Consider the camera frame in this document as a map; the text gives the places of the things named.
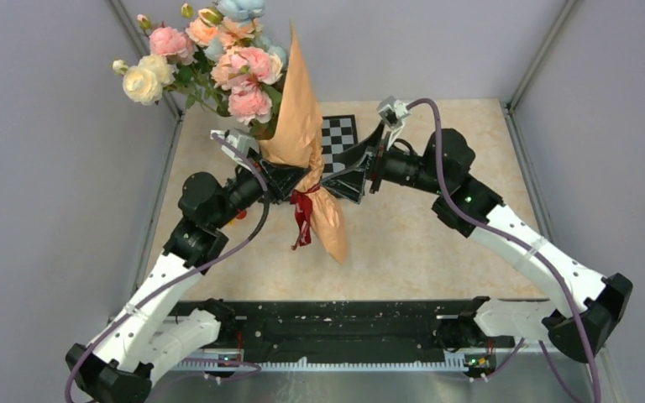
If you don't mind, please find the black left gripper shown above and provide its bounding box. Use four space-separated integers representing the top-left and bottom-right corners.
210 147 310 229

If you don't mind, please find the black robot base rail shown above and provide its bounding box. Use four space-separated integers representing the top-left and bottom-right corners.
170 297 516 365

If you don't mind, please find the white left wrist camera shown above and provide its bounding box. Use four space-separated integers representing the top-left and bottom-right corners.
210 128 260 170

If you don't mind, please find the dark red ribbon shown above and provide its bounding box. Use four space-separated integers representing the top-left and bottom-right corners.
290 184 320 251

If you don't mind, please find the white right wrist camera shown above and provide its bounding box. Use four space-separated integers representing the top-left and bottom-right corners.
377 97 411 149

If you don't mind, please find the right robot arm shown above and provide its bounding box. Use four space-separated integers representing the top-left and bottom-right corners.
322 125 633 364

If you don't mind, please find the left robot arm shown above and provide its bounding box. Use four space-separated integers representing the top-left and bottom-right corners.
65 158 308 402

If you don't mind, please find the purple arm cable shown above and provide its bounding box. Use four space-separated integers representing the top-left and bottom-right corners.
64 133 273 403
406 97 603 403

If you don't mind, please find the red yellow toy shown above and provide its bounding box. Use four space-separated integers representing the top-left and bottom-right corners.
228 209 248 225

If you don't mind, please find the black white checkerboard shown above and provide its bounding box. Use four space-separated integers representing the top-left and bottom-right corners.
322 114 359 177

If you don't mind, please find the orange paper bouquet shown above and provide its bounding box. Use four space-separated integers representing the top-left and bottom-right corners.
202 0 350 264

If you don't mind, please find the flower bunch in vase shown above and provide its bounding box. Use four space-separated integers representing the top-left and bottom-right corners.
112 3 234 118

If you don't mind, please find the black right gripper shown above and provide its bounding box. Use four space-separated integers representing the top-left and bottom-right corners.
321 120 447 203

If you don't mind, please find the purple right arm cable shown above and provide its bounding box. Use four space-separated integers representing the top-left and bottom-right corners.
406 97 603 403

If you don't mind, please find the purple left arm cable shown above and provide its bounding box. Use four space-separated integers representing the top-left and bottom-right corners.
64 133 273 403

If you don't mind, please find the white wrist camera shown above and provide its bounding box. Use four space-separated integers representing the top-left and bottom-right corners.
377 97 411 149
210 128 260 170

